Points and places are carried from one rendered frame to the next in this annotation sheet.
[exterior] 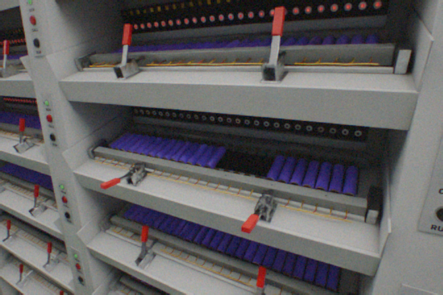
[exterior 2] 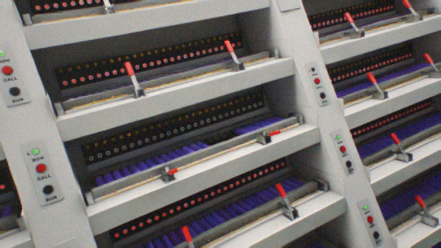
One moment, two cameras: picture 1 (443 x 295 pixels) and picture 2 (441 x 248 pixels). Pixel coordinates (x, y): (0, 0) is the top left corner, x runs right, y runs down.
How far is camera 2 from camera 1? 0.70 m
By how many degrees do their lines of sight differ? 54
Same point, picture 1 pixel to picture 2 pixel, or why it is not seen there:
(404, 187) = (307, 92)
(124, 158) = (140, 176)
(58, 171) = (56, 235)
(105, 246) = not seen: outside the picture
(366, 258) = (314, 131)
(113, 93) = (135, 111)
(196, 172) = (210, 149)
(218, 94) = (220, 83)
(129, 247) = not seen: outside the picture
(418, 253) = (325, 116)
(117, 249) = not seen: outside the picture
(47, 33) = (35, 79)
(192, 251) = (224, 228)
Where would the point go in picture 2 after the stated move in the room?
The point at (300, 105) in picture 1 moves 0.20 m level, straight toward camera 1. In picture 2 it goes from (258, 76) to (315, 43)
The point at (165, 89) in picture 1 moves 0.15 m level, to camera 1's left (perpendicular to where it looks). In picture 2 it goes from (185, 91) to (134, 98)
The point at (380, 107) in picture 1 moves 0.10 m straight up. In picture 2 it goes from (284, 67) to (271, 32)
